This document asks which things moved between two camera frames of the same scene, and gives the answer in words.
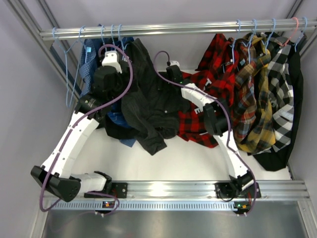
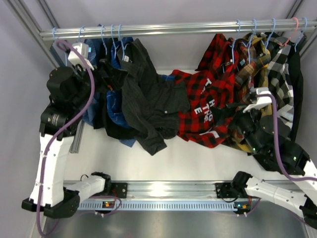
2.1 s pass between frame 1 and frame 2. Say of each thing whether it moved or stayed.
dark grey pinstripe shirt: stayed
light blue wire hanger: stayed
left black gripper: moved
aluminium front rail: stayed
